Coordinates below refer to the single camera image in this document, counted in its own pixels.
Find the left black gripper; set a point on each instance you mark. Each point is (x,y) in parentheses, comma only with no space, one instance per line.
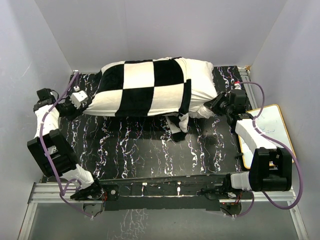
(75,112)

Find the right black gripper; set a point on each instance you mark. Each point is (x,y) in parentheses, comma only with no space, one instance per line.
(214,105)

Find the white pillow insert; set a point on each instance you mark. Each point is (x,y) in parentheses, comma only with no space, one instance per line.
(202,86)

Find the black white checkered pillowcase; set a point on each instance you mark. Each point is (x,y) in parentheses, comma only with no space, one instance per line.
(145,88)

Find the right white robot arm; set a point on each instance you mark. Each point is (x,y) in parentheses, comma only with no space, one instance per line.
(271,166)

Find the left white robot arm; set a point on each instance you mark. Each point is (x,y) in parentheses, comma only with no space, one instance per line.
(51,150)

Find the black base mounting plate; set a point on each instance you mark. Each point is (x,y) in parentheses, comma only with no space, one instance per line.
(170,193)

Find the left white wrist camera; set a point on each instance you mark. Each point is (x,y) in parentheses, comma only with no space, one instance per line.
(78,97)

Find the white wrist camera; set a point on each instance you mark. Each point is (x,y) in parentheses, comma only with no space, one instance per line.
(237,85)
(78,97)

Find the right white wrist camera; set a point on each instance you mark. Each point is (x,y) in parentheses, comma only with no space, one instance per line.
(237,85)

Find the aluminium frame rail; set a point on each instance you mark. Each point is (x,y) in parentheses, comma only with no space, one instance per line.
(272,215)

